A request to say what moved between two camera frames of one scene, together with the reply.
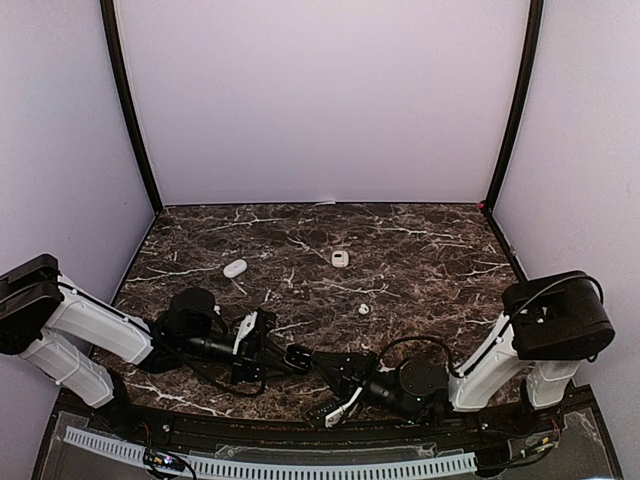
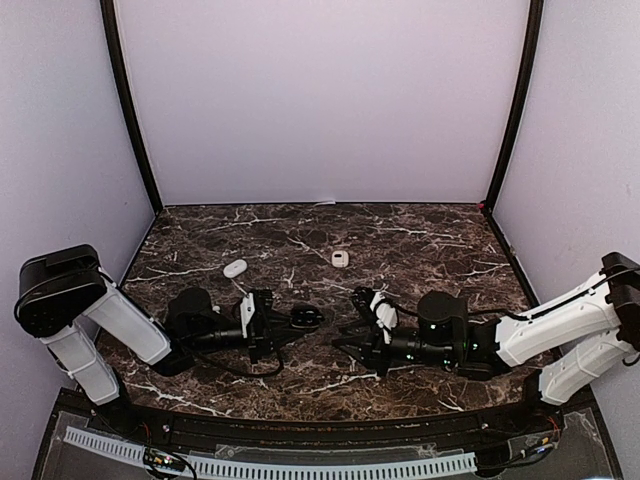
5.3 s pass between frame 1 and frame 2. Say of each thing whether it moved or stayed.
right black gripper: moved
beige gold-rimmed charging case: stayed
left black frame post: stayed
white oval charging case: stayed
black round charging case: moved
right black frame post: stayed
